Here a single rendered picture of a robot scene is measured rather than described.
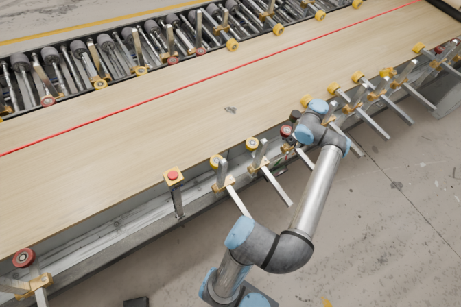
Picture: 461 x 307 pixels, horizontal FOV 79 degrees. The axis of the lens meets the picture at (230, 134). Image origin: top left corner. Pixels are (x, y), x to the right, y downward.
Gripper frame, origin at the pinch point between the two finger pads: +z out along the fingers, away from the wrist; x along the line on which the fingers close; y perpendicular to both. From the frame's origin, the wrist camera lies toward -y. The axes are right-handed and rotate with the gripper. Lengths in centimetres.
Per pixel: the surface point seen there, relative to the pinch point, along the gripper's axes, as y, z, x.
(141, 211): -88, 38, 23
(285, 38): 68, 14, 89
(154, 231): -86, 30, 6
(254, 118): -1.8, 11.9, 33.7
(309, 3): 113, 8, 114
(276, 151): 10.6, 40.0, 17.0
